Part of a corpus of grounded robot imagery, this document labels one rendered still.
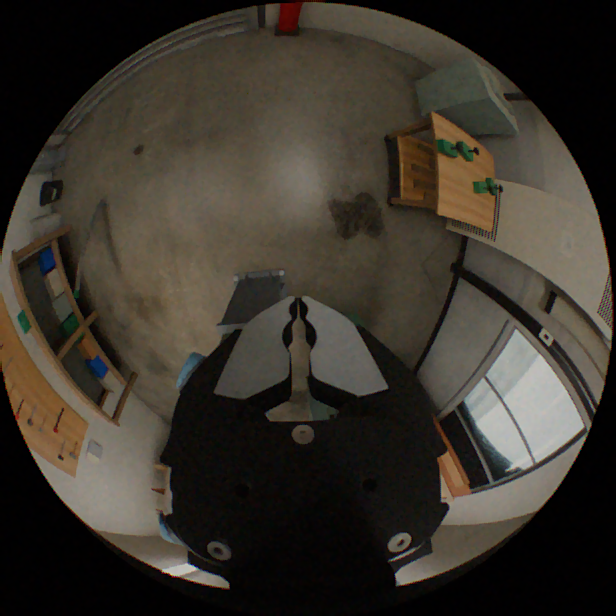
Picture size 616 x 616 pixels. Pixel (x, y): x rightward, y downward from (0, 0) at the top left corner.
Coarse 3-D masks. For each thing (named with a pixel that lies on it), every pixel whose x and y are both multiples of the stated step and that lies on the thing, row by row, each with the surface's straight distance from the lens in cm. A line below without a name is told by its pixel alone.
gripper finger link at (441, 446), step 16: (368, 336) 9; (384, 352) 8; (384, 368) 7; (400, 368) 8; (400, 384) 7; (416, 384) 7; (368, 400) 6; (384, 400) 6; (400, 400) 7; (416, 400) 7; (384, 416) 6; (400, 416) 6; (416, 416) 7; (432, 416) 7; (432, 432) 7; (432, 448) 7
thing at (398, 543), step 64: (192, 448) 6; (256, 448) 5; (320, 448) 5; (384, 448) 5; (192, 512) 6; (256, 512) 5; (320, 512) 5; (384, 512) 5; (256, 576) 6; (320, 576) 6; (384, 576) 6
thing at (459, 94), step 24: (432, 72) 202; (456, 72) 184; (480, 72) 175; (432, 96) 188; (456, 96) 171; (480, 96) 160; (504, 96) 182; (456, 120) 190; (480, 120) 184; (504, 120) 178
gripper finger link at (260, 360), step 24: (264, 312) 10; (288, 312) 10; (240, 336) 9; (264, 336) 8; (288, 336) 9; (240, 360) 7; (264, 360) 7; (288, 360) 7; (240, 384) 7; (264, 384) 6; (288, 384) 7; (264, 408) 7
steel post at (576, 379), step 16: (464, 272) 195; (480, 288) 186; (496, 288) 184; (512, 304) 173; (528, 320) 170; (544, 336) 166; (560, 352) 171; (576, 368) 177; (576, 384) 178; (592, 400) 184; (592, 416) 190
